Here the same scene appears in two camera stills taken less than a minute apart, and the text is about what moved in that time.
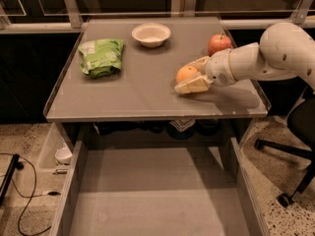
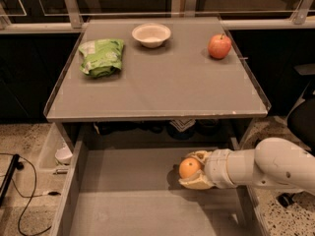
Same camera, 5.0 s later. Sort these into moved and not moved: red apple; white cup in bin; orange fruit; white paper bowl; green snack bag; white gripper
Moved: orange fruit; white gripper
Not moved: green snack bag; white cup in bin; red apple; white paper bowl
